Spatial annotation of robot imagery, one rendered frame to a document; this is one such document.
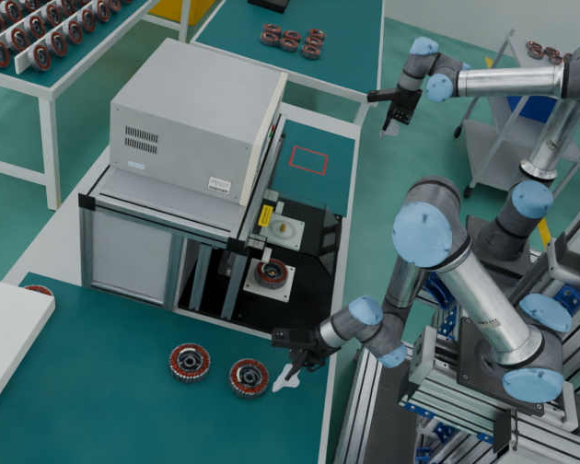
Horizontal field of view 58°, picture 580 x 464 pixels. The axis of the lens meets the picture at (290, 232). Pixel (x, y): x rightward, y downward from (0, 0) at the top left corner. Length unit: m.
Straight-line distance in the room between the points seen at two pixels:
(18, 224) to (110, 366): 1.58
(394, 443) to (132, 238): 1.32
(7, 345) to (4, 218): 2.02
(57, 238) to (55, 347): 0.41
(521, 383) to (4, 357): 1.00
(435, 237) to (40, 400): 1.03
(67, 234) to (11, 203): 1.28
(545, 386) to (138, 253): 1.05
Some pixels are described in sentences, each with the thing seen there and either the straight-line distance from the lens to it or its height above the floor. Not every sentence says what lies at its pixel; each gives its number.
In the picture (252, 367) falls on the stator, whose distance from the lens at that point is 1.54.
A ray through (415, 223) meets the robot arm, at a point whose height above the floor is 1.46.
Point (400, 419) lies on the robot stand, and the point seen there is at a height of 0.21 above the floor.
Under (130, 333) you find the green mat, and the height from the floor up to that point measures 0.75.
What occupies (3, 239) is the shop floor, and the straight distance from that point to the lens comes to 2.92.
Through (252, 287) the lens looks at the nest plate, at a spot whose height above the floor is 0.78.
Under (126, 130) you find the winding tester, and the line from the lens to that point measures 1.44.
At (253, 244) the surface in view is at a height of 0.92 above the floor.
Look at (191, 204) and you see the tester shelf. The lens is 1.43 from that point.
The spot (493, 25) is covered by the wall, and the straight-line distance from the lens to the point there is 7.01.
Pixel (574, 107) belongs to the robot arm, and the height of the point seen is 1.51.
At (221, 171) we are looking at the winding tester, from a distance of 1.41.
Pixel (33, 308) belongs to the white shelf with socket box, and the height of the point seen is 1.21.
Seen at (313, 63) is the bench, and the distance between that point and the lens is 3.25.
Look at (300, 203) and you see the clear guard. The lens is 1.61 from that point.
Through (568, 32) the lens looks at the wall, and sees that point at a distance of 7.24.
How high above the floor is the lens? 2.06
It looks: 41 degrees down
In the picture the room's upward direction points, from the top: 19 degrees clockwise
